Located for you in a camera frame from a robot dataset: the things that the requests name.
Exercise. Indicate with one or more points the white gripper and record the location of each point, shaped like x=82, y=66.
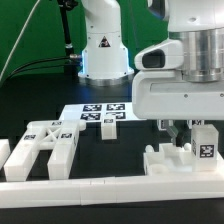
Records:
x=160, y=92

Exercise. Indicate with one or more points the white chair seat block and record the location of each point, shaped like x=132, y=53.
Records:
x=172, y=159

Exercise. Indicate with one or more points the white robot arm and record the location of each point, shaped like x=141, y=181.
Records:
x=197, y=24

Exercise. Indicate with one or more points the white tagged cube left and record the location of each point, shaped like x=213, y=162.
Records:
x=161, y=124

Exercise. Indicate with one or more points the white tagged cube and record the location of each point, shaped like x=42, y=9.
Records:
x=161, y=124
x=191, y=123

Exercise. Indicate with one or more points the white tagged cube right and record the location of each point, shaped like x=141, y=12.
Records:
x=191, y=123

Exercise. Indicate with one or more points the white block at left edge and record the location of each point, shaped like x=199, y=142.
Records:
x=4, y=151

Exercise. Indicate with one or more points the white L-shaped fence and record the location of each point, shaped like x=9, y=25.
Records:
x=112, y=190

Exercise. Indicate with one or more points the white marker base plate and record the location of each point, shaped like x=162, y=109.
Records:
x=94, y=112

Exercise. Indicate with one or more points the white chair back frame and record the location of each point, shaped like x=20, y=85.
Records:
x=59, y=136

